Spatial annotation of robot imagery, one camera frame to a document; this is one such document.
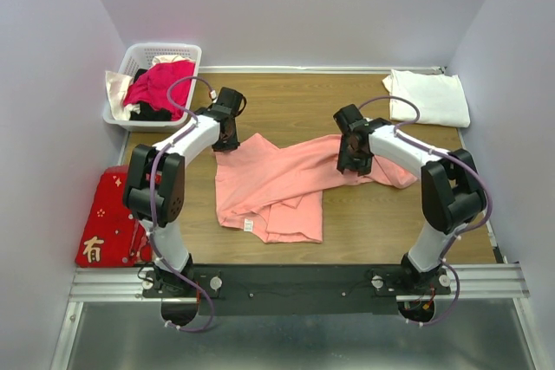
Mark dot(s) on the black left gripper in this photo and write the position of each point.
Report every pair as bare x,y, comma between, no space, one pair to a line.
231,145

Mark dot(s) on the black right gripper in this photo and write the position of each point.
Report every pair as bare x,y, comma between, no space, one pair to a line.
362,166

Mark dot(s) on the salmon pink t shirt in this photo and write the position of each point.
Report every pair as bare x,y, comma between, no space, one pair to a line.
276,193

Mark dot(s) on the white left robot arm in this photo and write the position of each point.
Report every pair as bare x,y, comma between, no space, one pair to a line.
155,188

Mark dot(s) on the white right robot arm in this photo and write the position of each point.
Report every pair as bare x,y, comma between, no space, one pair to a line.
452,194

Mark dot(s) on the magenta t shirt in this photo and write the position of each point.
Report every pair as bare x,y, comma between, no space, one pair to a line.
172,72

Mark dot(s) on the black garment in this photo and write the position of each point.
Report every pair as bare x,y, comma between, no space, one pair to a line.
149,94

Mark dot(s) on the folded white t shirt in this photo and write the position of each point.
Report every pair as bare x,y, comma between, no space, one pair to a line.
440,98

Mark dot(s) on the white plastic laundry basket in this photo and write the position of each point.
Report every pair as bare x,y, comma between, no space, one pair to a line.
140,55

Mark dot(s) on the cream white garment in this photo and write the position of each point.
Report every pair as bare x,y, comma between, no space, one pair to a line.
118,84

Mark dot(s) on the red printed cloth bag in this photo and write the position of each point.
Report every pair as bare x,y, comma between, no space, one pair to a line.
112,237

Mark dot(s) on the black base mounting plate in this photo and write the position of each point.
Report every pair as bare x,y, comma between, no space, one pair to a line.
296,289

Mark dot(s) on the aluminium frame rail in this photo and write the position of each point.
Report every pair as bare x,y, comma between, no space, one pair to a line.
110,325

